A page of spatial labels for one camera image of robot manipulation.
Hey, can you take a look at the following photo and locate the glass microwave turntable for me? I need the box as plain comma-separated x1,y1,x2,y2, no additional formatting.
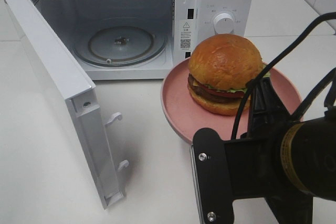
73,17,169,67

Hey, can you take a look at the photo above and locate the pink round plate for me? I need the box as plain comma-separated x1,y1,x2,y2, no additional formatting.
161,59,301,144

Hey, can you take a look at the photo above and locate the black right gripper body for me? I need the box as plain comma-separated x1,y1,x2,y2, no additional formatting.
191,108,297,224

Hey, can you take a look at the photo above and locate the burger with bun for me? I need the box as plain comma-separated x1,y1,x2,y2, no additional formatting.
187,34,266,115

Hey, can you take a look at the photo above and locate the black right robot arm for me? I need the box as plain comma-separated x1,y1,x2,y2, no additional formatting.
191,78,335,223

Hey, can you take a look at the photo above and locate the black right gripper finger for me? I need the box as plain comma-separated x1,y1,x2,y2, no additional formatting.
249,77,289,119

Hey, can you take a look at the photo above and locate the white microwave door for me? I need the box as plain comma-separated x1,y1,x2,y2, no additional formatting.
4,0,129,208

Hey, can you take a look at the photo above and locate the white microwave oven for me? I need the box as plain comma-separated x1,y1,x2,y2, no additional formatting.
68,0,251,80

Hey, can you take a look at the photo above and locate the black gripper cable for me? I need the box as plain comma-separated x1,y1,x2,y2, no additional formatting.
230,11,336,141

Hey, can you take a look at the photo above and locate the white upper microwave knob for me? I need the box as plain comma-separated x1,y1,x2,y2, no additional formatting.
213,13,235,34

